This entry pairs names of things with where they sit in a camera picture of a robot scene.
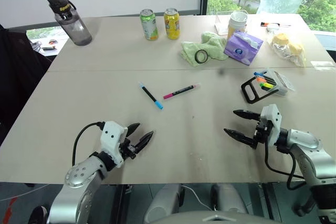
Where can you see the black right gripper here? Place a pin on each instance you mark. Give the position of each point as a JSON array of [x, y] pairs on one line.
[[263, 130]]

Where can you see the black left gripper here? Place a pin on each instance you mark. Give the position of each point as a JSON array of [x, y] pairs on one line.
[[129, 149]]

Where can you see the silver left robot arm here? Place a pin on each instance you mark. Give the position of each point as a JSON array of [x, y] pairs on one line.
[[78, 179]]

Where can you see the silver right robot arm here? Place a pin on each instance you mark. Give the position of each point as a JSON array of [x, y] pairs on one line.
[[315, 155]]

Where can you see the pack of coloured highlighter pens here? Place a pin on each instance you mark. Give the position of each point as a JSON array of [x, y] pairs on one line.
[[249, 93]]

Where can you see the blue capped black marker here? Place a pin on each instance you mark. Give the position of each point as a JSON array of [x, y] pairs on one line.
[[150, 95]]

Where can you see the yellow-green highlighter marker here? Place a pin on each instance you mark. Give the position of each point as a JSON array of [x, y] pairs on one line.
[[267, 85]]

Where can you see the orange highlighter marker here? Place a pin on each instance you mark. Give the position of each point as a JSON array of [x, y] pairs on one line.
[[263, 79]]

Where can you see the black pen with pink cap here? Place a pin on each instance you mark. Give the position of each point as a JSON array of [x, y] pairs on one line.
[[181, 91]]

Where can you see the clear plastic container with cup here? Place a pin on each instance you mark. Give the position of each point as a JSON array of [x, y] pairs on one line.
[[220, 23]]

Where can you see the black table leg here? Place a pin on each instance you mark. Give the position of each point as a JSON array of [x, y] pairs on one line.
[[119, 203], [270, 200]]

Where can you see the grey rounded robot leg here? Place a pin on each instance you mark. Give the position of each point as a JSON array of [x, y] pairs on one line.
[[229, 199], [162, 203]]

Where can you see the purple tissue pack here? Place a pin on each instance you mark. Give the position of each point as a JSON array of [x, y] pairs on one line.
[[241, 51]]

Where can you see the black tape roll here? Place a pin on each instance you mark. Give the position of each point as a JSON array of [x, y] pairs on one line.
[[197, 57]]

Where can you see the light green towel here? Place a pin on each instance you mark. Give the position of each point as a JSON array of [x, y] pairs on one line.
[[214, 47]]

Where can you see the plastic bag of yellow cakes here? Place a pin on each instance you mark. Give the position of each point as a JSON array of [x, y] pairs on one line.
[[288, 48]]

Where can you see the grey robot torso edge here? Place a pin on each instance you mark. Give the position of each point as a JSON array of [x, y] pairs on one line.
[[223, 217]]

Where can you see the small white eraser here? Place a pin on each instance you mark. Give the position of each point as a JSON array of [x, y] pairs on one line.
[[272, 27]]

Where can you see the white and yellow cup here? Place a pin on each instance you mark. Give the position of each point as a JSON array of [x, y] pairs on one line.
[[237, 22]]

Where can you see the green drink can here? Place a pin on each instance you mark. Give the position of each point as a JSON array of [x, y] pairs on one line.
[[149, 26]]

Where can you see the yellow drink can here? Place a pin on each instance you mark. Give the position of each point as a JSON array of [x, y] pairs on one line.
[[172, 24]]

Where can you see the grey water bottle, black lid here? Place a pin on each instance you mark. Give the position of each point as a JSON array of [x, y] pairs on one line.
[[76, 28]]

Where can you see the black shoe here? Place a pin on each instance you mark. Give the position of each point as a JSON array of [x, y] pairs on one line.
[[38, 216]]

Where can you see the low side table with clutter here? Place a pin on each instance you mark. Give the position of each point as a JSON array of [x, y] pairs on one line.
[[48, 39]]

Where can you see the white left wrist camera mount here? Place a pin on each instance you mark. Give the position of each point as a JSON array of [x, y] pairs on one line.
[[111, 137]]

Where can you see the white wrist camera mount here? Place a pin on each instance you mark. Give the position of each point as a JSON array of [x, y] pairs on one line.
[[111, 137], [273, 119]]

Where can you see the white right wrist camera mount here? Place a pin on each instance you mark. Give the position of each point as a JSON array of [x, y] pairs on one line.
[[273, 119]]

